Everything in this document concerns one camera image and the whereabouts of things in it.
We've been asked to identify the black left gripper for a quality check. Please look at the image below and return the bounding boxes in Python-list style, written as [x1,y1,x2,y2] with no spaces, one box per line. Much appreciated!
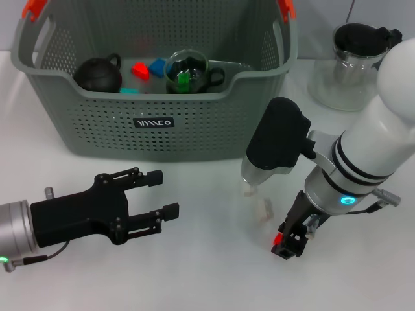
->
[30,167,181,249]

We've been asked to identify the blue square toy brick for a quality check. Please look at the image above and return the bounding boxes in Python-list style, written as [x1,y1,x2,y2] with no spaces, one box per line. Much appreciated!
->
[148,58,167,78]

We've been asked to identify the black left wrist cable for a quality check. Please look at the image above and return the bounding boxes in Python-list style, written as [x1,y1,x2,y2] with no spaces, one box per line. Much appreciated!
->
[14,241,71,264]

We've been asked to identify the glass teacup with black base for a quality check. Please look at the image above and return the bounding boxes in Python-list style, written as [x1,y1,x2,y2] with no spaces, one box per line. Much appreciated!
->
[164,49,226,95]

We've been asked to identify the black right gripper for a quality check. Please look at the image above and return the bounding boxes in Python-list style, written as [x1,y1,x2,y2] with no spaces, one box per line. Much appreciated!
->
[270,189,329,260]

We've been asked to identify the clear toy brick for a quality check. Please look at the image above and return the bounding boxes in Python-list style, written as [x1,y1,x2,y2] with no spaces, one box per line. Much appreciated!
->
[241,181,257,198]
[255,197,274,224]

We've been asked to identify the green toy brick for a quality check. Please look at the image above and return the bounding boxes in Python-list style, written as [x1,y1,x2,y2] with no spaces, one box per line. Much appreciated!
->
[177,71,191,94]

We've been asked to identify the glass teapot with black lid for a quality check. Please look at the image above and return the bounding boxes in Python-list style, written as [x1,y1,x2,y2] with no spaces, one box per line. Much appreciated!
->
[307,22,403,113]

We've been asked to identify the black clay teapot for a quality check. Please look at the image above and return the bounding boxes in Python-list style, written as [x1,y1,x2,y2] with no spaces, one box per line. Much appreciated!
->
[73,52,123,94]

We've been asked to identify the grey-green perforated storage basket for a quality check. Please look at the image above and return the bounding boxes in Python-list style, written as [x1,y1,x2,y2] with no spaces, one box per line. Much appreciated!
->
[10,0,298,162]

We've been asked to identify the bright red toy brick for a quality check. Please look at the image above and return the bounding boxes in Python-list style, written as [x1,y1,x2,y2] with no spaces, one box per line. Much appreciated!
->
[132,62,150,80]

